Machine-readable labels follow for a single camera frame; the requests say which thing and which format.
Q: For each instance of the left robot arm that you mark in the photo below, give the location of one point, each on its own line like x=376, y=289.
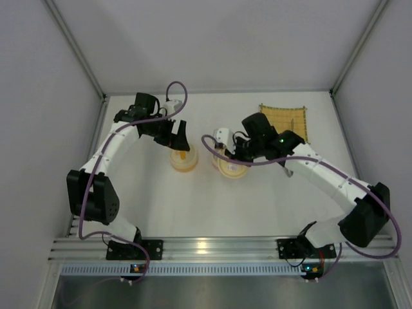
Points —
x=92, y=195

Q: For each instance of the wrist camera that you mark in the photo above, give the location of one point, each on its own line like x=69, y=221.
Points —
x=223, y=136
x=172, y=106

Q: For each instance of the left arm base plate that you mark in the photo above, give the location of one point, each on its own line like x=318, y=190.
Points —
x=125, y=252

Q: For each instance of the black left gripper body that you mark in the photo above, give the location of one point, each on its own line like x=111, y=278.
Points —
x=171, y=136

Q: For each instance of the slotted cable duct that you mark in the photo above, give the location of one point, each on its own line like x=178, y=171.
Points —
x=181, y=269

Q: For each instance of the steel food tongs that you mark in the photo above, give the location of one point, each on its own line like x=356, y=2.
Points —
x=288, y=172

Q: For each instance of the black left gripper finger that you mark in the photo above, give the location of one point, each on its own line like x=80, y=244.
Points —
x=178, y=143
x=182, y=131

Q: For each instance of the cream lunch box lid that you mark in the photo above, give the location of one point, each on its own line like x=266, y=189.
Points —
x=184, y=156

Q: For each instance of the orange lunch box bowl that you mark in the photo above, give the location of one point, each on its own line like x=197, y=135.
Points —
x=184, y=167

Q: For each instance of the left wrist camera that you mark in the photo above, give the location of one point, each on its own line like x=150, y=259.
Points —
x=172, y=106

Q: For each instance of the cream lid pink valve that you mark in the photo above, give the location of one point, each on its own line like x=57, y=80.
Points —
x=231, y=170

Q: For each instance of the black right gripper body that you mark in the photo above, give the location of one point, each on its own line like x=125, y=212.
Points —
x=236, y=154

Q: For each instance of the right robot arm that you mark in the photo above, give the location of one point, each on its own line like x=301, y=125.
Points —
x=361, y=203

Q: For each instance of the aluminium mounting rail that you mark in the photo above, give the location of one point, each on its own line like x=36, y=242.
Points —
x=176, y=250

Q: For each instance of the pink lunch box bowl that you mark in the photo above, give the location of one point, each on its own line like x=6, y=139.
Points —
x=215, y=158

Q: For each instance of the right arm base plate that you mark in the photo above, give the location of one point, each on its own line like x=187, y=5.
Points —
x=293, y=248

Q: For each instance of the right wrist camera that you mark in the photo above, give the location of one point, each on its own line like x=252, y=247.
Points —
x=223, y=136

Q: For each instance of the woven bamboo tray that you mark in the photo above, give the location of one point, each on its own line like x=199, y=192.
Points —
x=280, y=118

